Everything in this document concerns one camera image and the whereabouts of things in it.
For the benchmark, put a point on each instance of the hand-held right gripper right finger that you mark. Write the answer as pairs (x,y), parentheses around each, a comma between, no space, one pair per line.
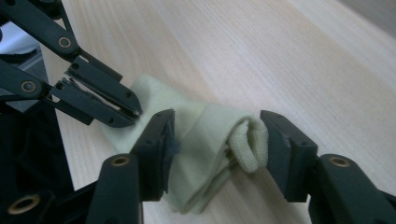
(292,161)

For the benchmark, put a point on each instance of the pale green sock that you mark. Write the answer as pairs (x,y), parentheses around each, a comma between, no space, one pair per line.
(199,140)

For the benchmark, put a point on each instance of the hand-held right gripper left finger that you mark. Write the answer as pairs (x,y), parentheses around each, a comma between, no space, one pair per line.
(152,161)

